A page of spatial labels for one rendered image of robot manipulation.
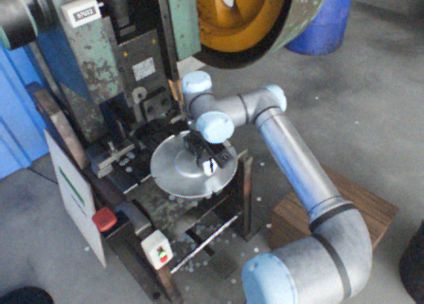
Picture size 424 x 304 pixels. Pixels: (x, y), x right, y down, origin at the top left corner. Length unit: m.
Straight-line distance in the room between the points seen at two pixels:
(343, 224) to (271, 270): 0.15
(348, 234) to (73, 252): 1.61
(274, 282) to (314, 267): 0.07
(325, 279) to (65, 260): 1.60
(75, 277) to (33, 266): 0.26
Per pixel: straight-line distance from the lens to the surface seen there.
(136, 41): 1.01
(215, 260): 1.59
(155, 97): 1.08
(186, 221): 1.53
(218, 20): 1.27
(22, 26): 0.87
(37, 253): 2.09
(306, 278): 0.57
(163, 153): 1.14
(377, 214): 1.59
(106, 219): 1.07
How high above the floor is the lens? 1.60
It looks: 45 degrees down
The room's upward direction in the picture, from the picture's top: 6 degrees counter-clockwise
